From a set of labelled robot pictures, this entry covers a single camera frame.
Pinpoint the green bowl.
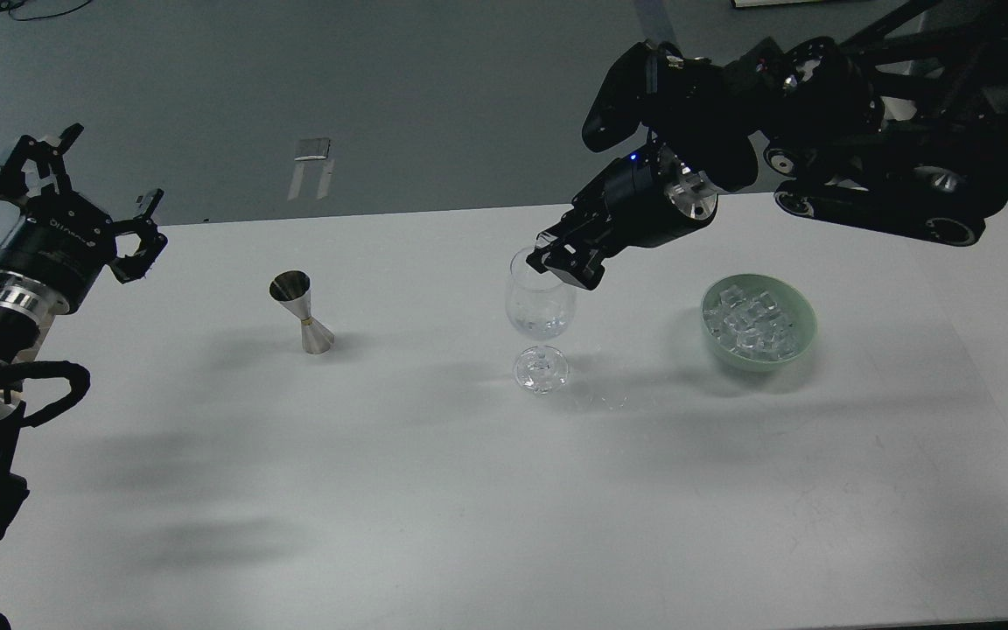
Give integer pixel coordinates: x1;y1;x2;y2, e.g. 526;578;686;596
699;274;817;374

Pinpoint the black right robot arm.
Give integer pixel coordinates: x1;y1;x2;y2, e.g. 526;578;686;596
527;1;1008;290

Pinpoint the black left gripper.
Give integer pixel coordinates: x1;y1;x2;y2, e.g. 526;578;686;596
0;123;168;312

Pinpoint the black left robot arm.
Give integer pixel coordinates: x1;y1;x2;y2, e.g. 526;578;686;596
0;123;167;541

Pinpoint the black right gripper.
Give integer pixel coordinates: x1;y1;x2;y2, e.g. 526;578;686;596
525;144;719;291

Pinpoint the clear wine glass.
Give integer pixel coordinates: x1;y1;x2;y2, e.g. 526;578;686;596
504;247;577;395

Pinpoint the steel double jigger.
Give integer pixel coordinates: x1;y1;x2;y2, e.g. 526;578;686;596
269;270;335;354

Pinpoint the pile of ice cubes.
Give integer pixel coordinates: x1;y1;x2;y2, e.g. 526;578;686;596
703;282;802;362

